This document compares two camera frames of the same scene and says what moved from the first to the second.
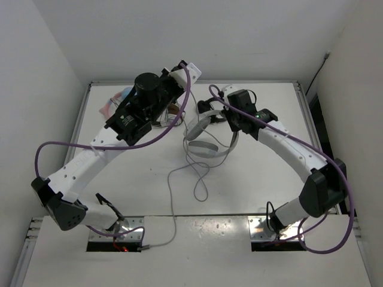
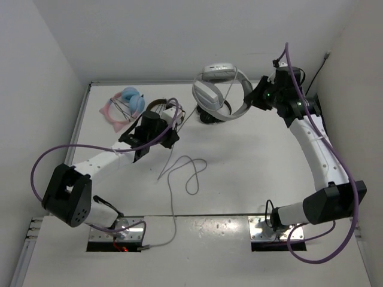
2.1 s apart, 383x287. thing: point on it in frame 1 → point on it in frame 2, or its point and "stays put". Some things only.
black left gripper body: x=168 y=86 → x=167 y=140
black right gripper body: x=233 y=119 → x=265 y=96
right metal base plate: x=260 y=232 stays put
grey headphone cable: x=199 y=200 → x=173 y=142
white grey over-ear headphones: x=206 y=149 → x=222 y=91
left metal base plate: x=128 y=229 stays put
